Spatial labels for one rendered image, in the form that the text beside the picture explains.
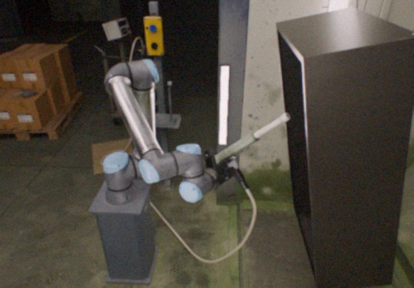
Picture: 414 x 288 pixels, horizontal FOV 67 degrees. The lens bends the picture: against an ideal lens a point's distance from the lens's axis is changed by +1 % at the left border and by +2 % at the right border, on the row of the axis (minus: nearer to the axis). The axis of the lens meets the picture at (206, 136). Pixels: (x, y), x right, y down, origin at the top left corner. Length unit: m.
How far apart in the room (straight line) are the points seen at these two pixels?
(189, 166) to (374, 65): 0.70
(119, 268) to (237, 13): 1.82
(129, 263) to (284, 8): 1.89
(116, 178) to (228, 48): 1.10
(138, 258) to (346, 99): 1.58
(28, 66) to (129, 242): 2.84
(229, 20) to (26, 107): 2.72
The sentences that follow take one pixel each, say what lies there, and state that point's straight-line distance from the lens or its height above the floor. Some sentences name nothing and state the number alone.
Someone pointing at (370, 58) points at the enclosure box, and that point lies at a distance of 1.14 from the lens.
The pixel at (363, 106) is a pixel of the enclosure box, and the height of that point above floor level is 1.47.
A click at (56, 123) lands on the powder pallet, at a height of 0.14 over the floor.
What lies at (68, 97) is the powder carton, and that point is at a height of 0.22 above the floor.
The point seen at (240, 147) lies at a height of 1.17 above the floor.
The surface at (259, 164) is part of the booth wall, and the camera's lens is 2.58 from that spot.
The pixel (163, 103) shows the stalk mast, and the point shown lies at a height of 0.88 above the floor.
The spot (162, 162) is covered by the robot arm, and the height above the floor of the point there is 1.27.
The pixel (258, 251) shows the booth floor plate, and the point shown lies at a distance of 2.47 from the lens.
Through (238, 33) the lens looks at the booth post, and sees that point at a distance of 2.16.
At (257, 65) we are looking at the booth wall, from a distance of 2.22.
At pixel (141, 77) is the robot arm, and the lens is 1.54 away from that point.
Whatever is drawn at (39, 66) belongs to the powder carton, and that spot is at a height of 0.79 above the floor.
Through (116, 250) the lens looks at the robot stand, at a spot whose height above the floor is 0.31.
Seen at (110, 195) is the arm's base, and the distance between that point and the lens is 1.96.
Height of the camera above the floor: 1.91
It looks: 30 degrees down
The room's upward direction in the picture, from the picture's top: straight up
